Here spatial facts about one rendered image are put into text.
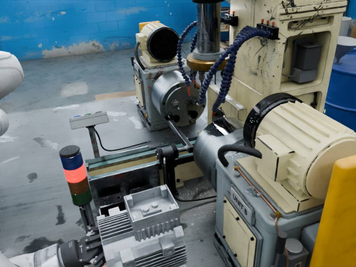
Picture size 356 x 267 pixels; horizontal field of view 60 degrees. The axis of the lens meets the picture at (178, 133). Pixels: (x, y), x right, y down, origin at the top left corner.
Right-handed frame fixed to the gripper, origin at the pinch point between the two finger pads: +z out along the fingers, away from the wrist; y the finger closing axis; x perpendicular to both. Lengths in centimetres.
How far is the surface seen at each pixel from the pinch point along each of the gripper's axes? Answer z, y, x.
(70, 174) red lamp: -13.6, 20.2, -10.1
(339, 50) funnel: 187, 120, 34
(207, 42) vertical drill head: 47, 48, -27
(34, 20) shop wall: -55, 626, 25
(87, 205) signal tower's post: -13.4, 21.8, 4.6
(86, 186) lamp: -11.2, 20.7, -3.8
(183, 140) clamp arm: 28, 43, 8
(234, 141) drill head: 37.4, 14.7, -3.8
